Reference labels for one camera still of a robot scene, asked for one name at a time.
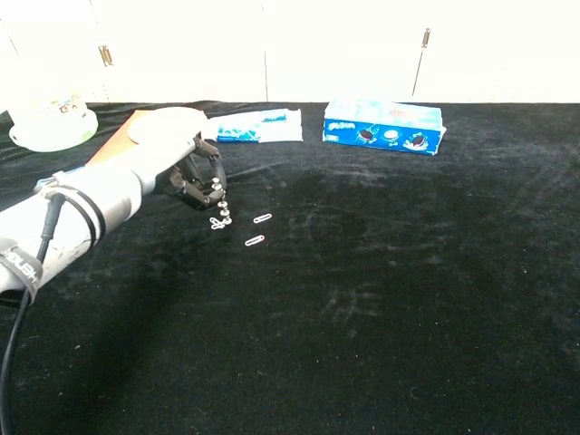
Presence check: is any blue cookie box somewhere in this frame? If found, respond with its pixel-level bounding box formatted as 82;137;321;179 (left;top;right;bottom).
322;98;448;157

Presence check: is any silver magnetic bead stick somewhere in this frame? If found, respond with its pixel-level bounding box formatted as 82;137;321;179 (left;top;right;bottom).
210;177;234;227

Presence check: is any white printed cup on saucer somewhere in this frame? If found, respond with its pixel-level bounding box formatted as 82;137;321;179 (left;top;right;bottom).
8;90;100;153

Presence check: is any black velvet table cloth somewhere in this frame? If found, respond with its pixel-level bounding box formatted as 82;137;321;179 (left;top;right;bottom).
0;100;580;435

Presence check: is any black printed arm strap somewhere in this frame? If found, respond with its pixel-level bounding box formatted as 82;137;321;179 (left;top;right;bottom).
0;241;45;304

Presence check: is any left robot hand grey black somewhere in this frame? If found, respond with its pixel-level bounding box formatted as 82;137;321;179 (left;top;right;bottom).
134;130;227;213

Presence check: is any red flat board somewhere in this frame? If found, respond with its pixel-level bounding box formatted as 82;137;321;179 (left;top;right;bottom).
85;111;140;168

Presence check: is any white round plate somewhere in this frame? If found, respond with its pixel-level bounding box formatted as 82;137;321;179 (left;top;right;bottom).
126;106;208;145

